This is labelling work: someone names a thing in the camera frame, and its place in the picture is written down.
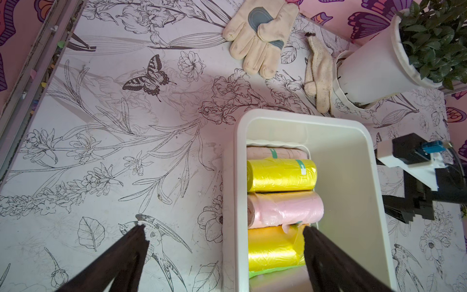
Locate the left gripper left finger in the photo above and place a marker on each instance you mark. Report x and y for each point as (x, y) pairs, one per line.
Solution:
(119, 267)

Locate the green bag roll bottom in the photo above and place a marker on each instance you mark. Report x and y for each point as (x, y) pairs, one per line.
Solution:
(273, 272)

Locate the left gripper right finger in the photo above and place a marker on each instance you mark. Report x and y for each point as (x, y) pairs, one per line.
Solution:
(330, 269)

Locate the aluminium frame bars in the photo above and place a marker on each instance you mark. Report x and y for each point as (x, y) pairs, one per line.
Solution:
(27, 90)

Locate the pink bag roll bottom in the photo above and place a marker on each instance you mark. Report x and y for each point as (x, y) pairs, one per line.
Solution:
(279, 284)

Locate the pink bag roll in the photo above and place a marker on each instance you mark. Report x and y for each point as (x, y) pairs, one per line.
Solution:
(279, 284)
(255, 153)
(284, 209)

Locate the left beige work glove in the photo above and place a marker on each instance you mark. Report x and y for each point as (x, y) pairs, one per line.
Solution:
(258, 32)

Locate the beige work glove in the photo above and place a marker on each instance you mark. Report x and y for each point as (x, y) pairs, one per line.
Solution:
(258, 32)
(318, 74)

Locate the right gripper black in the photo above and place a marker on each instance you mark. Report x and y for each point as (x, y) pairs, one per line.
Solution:
(420, 200)

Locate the white plastic storage box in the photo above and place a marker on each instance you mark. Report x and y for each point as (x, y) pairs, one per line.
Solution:
(347, 181)

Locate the potted green plant white pot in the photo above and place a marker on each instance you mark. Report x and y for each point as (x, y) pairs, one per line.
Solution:
(410, 45)

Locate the right beige work glove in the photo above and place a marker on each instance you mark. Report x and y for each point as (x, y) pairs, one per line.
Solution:
(318, 74)

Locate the yellow bag roll small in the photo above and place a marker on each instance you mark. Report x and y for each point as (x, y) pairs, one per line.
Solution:
(281, 175)

